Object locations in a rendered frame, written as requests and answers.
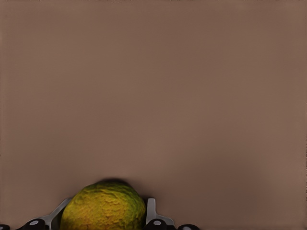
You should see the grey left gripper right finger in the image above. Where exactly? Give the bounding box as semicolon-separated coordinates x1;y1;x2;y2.
143;197;177;230

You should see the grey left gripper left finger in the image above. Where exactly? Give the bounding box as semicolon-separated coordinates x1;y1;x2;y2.
15;197;72;230

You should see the yellow-green orange fruit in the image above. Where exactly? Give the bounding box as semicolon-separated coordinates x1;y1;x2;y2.
59;181;147;230

